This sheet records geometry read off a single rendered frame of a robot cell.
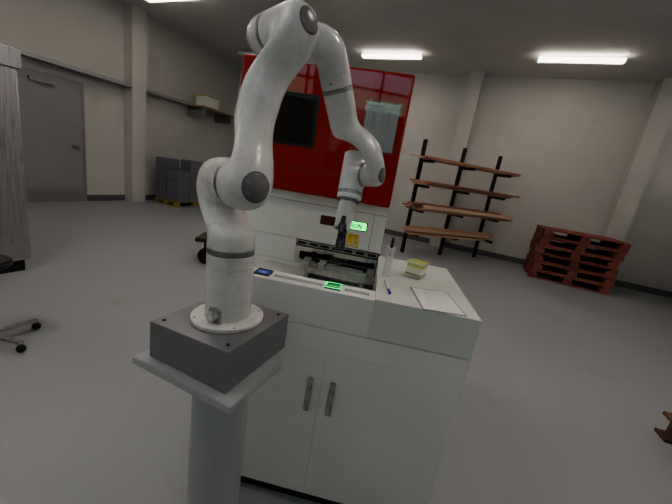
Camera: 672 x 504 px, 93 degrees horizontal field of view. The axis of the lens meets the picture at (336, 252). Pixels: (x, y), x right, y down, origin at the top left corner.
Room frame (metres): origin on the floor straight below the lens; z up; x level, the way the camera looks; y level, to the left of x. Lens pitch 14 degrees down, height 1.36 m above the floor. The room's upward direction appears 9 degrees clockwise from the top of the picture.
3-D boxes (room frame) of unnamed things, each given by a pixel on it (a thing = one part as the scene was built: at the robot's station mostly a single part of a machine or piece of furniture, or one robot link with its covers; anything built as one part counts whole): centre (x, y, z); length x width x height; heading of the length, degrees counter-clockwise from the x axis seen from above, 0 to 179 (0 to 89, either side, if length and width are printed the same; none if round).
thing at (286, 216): (1.68, 0.17, 1.02); 0.81 x 0.03 x 0.40; 84
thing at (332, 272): (1.53, -0.02, 0.87); 0.36 x 0.08 x 0.03; 84
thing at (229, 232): (0.83, 0.30, 1.23); 0.19 x 0.12 x 0.24; 46
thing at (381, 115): (1.99, 0.14, 1.52); 0.81 x 0.75 x 0.60; 84
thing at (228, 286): (0.80, 0.27, 1.02); 0.19 x 0.19 x 0.18
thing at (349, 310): (1.08, 0.11, 0.89); 0.55 x 0.09 x 0.14; 84
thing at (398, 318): (1.30, -0.36, 0.89); 0.62 x 0.35 x 0.14; 174
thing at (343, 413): (1.32, -0.06, 0.41); 0.96 x 0.64 x 0.82; 84
